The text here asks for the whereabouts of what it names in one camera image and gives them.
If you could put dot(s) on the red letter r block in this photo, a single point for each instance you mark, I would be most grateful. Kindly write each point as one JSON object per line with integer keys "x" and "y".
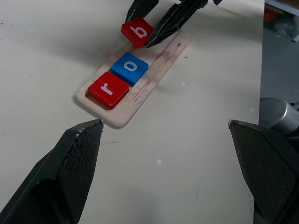
{"x": 105, "y": 93}

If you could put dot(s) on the red letter b block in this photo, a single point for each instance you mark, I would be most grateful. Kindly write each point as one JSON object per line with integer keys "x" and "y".
{"x": 134, "y": 35}

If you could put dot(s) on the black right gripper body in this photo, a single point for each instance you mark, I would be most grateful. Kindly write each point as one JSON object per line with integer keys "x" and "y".
{"x": 216, "y": 1}

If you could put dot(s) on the red background object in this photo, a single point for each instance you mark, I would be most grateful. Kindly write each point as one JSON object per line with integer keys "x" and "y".
{"x": 269, "y": 16}

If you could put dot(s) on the blue letter o block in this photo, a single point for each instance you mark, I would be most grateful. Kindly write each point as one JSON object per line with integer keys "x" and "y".
{"x": 126, "y": 70}

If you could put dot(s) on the silver robot body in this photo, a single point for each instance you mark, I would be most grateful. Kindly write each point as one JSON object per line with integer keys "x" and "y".
{"x": 278, "y": 114}

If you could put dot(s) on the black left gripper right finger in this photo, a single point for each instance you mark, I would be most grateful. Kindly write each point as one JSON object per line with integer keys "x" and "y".
{"x": 268, "y": 172}

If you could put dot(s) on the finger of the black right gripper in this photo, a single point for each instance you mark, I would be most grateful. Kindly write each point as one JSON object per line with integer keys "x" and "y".
{"x": 140, "y": 8}
{"x": 174, "y": 21}

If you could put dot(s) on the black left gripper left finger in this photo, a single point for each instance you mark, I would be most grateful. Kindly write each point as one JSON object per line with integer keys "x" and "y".
{"x": 58, "y": 177}

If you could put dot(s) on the wooden letter tray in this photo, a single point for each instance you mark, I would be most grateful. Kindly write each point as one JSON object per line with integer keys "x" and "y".
{"x": 123, "y": 112}

